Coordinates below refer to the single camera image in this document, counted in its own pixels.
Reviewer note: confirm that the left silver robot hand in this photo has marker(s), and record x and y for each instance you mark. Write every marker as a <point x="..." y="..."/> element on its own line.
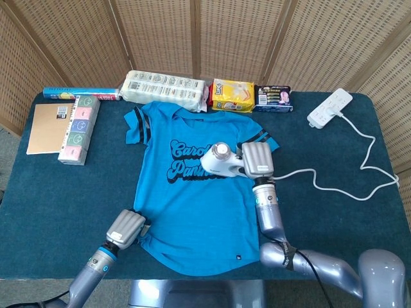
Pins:
<point x="126" y="227"/>

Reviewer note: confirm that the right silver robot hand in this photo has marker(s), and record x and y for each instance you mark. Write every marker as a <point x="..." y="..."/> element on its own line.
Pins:
<point x="257" y="158"/>

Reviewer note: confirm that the white handheld garment steamer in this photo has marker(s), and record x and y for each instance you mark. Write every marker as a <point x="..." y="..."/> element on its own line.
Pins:
<point x="218" y="163"/>

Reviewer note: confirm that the blue Carolina Panthers shirt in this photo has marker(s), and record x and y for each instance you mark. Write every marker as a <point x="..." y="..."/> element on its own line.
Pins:
<point x="192" y="224"/>

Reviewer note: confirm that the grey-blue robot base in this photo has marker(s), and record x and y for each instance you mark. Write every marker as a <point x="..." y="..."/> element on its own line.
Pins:
<point x="192" y="293"/>

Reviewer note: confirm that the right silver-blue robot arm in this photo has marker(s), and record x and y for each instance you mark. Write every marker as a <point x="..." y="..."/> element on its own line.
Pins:
<point x="269" y="218"/>

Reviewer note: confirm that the dark blue sanitary pad pack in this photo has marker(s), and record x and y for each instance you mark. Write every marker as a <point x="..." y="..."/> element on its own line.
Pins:
<point x="273" y="99"/>

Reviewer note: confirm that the yellow tissue pack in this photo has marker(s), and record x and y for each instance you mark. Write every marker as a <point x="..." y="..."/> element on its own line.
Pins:
<point x="231" y="96"/>

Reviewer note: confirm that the dark teal table cover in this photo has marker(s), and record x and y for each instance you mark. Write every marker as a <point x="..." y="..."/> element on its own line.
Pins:
<point x="64" y="192"/>

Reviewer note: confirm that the white power strip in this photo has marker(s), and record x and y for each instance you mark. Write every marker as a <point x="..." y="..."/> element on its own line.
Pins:
<point x="327" y="107"/>

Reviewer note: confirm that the pastel pocket tissue multipack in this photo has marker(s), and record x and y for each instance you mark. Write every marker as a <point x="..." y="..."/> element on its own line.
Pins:
<point x="78" y="128"/>

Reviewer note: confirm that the white toilet paper pack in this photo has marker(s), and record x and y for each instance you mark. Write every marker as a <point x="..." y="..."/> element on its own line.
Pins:
<point x="160" y="90"/>

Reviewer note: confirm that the brown paper notebook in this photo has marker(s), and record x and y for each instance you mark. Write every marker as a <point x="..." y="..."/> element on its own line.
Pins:
<point x="45" y="131"/>

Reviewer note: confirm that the blue food wrap box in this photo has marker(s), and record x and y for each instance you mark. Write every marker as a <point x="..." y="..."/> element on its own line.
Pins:
<point x="77" y="92"/>

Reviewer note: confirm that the wicker folding screen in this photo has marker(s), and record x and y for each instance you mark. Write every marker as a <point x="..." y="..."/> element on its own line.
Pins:
<point x="160" y="32"/>

